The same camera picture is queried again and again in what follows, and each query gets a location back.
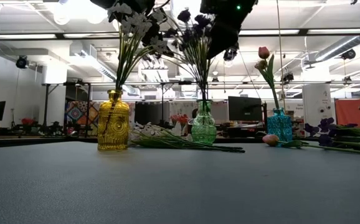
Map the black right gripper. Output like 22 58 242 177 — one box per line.
200 0 258 60

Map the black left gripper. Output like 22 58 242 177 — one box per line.
89 0 161 47

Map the white artificial flower bunch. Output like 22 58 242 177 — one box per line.
103 2 168 138
129 121 246 154

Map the green glass vase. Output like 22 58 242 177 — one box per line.
191 99 217 145

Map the yellow glass vase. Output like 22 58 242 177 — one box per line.
97 89 130 152

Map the blue glass vase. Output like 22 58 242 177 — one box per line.
267 108 293 143

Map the black computer monitor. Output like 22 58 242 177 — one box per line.
227 96 263 123

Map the black partition panel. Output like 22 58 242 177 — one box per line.
134 101 170 127

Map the colourful patterned quilt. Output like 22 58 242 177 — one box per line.
64 101 100 127

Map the white pillar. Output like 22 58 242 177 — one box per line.
301 83 332 129

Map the orange partition panel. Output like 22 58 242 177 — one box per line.
334 98 360 127

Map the thin hanging cable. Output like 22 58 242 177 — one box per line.
275 0 286 110

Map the black aluminium table frame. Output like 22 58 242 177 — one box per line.
0 136 320 149

